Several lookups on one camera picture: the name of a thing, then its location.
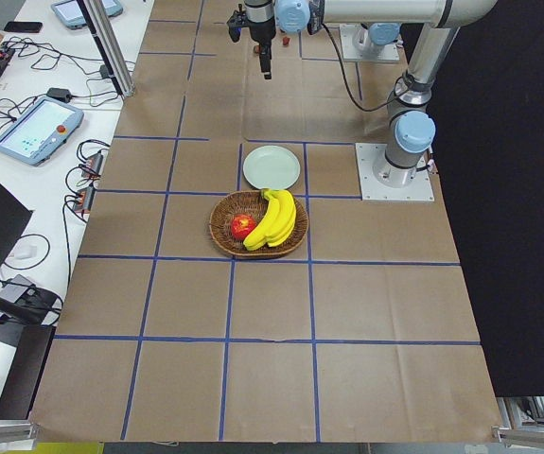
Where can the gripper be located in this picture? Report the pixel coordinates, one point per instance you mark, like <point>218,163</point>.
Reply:
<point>260,26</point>

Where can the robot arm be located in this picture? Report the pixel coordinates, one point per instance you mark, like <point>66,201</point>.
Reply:
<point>412,130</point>
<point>295,16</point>

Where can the light green plate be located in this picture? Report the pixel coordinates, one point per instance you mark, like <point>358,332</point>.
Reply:
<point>272,167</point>

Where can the yellow banana bunch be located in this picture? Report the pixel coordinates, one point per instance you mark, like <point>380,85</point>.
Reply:
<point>277,223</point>

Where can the red apple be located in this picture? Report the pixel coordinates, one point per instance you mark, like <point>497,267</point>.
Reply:
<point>241,226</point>

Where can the far teach pendant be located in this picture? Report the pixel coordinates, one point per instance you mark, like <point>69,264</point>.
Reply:
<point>70,15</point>

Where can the teach pendant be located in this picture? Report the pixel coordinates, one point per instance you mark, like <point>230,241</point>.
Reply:
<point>70,15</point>
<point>40,130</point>

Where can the usb hub box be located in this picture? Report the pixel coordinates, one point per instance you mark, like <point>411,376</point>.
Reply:
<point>93,165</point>

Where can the black power adapter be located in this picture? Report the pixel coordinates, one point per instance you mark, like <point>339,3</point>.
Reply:
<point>60,94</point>

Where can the brown paper table cover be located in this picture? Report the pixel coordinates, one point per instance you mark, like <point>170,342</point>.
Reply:
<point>364,333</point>

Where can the near teach pendant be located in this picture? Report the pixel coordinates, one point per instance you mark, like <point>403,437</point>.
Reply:
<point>40,130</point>

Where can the black smartphone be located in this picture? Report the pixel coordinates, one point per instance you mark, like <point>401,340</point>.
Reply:
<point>23,27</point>

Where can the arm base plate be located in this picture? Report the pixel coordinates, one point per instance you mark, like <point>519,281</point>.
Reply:
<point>375,42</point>
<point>379,181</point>

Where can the aluminium frame post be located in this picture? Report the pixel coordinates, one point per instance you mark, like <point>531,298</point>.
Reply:
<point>102,32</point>

